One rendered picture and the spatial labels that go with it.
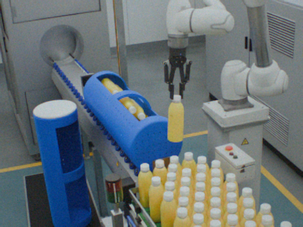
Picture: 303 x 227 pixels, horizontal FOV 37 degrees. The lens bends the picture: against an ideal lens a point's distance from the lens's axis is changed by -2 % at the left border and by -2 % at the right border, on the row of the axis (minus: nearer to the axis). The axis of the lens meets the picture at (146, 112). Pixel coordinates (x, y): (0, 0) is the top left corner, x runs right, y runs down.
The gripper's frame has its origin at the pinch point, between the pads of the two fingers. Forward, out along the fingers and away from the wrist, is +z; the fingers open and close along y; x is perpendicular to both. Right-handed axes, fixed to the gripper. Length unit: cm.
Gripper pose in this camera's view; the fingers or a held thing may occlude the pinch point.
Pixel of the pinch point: (176, 91)
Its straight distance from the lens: 210.1
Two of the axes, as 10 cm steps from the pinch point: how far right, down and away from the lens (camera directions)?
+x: 3.1, 2.9, -9.0
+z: -0.1, 9.5, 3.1
